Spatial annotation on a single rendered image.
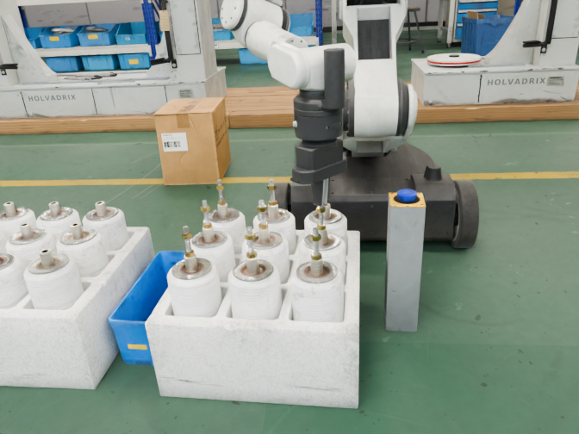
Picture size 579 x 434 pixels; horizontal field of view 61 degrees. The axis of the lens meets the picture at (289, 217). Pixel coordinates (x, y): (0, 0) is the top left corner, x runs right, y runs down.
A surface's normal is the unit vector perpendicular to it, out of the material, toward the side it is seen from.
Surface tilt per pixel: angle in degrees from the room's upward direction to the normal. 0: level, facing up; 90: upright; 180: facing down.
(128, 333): 92
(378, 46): 56
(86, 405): 0
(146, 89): 90
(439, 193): 45
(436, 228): 90
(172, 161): 89
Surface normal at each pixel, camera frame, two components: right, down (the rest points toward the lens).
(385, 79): -0.10, -0.39
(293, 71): -0.86, 0.26
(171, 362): -0.13, 0.43
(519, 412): -0.05, -0.91
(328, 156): 0.66, 0.29
